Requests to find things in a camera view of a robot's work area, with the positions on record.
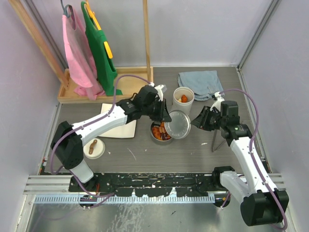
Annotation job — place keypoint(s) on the white square plate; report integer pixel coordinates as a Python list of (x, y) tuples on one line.
[(121, 132)]

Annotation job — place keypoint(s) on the pink apron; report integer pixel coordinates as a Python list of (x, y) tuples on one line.
[(79, 57)]

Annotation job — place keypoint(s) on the white cylindrical container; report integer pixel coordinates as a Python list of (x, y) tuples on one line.
[(184, 107)]

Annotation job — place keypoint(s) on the round metal tin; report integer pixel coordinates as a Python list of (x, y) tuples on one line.
[(168, 139)]

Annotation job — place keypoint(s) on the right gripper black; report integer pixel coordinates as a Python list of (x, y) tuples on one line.
[(200, 121)]

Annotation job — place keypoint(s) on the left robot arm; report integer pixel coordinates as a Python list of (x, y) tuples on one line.
[(70, 139)]

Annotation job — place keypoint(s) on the white lid brown handle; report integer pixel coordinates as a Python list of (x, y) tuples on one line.
[(94, 149)]

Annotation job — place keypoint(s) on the wooden clothes rack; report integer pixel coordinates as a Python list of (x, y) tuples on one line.
[(135, 77)]

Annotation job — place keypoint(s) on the orange shrimp piece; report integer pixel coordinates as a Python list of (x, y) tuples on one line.
[(184, 99)]

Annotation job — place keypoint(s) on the round metal tin lid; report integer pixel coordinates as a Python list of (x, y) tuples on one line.
[(180, 125)]

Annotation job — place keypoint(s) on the orange fried chicken piece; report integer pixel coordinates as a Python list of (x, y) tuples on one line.
[(158, 134)]

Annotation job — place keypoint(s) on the blue cloth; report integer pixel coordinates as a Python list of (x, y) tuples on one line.
[(204, 84)]

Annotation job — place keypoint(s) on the grey hanger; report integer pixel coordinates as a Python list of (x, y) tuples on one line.
[(69, 13)]

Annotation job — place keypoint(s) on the green apron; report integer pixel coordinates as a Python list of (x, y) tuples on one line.
[(106, 71)]

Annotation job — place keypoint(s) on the metal tongs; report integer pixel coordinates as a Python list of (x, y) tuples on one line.
[(214, 145)]

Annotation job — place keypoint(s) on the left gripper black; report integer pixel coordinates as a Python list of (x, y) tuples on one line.
[(163, 111)]

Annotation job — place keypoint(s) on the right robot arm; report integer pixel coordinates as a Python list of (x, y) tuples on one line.
[(261, 202)]

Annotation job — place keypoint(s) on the yellow hanger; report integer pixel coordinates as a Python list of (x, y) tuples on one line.
[(97, 25)]

